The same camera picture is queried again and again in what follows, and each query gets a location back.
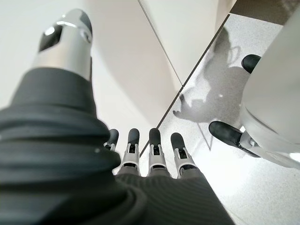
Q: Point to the left robot hand dark glove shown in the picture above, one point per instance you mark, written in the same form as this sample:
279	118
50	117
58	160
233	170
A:
58	152

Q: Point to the dark dishwasher door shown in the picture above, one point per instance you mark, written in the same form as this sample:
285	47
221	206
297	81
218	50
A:
257	9

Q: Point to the wide white cabinet door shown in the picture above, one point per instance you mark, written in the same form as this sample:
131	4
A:
117	58

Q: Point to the narrow white cabinet door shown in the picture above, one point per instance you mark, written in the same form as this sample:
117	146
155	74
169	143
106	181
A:
182	28

